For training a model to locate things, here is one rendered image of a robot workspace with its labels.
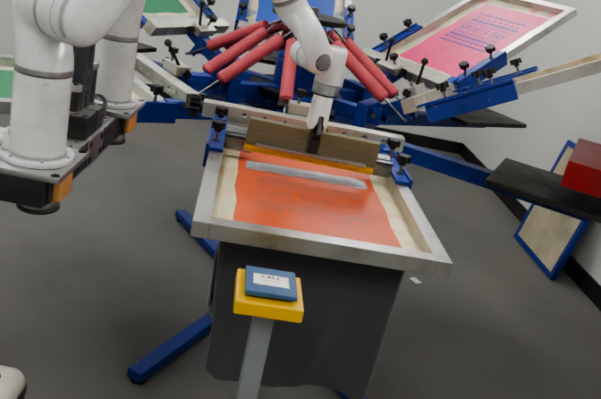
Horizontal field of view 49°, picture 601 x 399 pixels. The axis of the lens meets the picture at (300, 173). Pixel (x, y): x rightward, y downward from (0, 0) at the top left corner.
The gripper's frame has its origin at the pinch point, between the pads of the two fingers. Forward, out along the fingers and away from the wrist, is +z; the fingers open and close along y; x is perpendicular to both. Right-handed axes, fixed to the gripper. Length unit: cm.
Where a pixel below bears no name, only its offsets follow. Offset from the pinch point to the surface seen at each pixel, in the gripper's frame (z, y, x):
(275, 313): 12, 74, -10
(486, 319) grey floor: 103, -106, 123
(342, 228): 10.0, 33.4, 7.3
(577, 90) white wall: -2, -245, 201
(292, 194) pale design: 10.1, 16.2, -4.6
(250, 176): 10.2, 7.9, -15.9
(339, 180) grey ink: 9.0, 0.0, 10.1
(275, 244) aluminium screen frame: 9, 51, -10
